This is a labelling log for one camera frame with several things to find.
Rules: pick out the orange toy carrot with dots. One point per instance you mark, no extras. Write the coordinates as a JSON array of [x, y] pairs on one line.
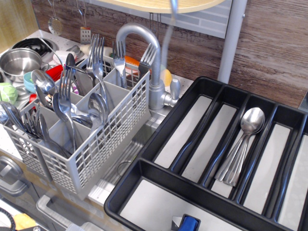
[[131, 61]]

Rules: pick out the yellow object bottom left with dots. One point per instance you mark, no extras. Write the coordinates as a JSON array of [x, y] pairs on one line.
[[23, 221]]

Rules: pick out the teal toy bowl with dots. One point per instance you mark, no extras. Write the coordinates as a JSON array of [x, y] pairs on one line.
[[28, 83]]

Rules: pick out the steel fork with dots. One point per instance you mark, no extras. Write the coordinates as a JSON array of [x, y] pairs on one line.
[[95, 61], [119, 61], [64, 101]]

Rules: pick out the steel fork back middle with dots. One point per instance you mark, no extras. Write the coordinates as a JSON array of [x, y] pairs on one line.
[[119, 61]]

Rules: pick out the hanging round strainer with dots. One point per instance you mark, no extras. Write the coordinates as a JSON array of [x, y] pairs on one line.
[[55, 26]]

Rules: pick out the black cutlery tray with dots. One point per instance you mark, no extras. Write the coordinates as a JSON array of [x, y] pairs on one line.
[[174, 173]]

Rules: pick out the steel fork back left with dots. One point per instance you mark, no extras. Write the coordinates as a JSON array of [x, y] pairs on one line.
[[95, 61]]

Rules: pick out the green toy cabbage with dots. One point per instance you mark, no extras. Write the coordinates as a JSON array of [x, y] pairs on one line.
[[8, 93]]

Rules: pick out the wooden shelf board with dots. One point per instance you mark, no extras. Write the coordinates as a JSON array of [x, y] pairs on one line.
[[165, 6]]

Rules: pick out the steel fork front centre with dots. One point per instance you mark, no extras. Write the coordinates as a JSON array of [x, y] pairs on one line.
[[64, 101]]

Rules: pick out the grey plastic cutlery basket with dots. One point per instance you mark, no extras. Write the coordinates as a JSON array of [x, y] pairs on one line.
[[96, 151]]

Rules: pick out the steel forks front left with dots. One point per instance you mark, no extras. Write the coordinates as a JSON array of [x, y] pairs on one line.
[[26, 123]]

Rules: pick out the stacked steel spoons in tray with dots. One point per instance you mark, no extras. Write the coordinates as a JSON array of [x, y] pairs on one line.
[[251, 123]]

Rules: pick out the black stove burner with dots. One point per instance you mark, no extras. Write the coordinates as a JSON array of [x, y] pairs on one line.
[[35, 44]]

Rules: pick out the yellow toy corn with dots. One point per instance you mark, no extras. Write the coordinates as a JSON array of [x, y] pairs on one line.
[[166, 77]]

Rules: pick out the red toy item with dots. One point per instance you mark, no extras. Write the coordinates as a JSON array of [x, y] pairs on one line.
[[55, 72]]

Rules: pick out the steel spoon far left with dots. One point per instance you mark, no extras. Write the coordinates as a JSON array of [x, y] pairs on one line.
[[13, 114]]

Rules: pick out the steel spoon centre compartment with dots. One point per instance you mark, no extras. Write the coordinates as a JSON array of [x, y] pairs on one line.
[[97, 111]]

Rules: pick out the big steel spoon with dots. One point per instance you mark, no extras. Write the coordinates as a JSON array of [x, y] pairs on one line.
[[168, 34]]

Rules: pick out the steel cooking pot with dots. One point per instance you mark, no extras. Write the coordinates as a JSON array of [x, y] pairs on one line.
[[16, 62]]

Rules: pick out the silver sink faucet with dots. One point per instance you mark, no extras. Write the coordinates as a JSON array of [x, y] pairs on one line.
[[158, 97]]

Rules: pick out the small hanging grater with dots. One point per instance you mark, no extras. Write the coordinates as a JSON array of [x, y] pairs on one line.
[[85, 35]]

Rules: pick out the black handled fork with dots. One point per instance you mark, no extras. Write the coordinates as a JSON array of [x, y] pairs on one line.
[[147, 60]]

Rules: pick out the steel spoon top left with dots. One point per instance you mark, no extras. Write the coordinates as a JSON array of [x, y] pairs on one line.
[[43, 81]]

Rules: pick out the blue object bottom edge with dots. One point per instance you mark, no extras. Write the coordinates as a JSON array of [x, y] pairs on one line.
[[185, 223]]

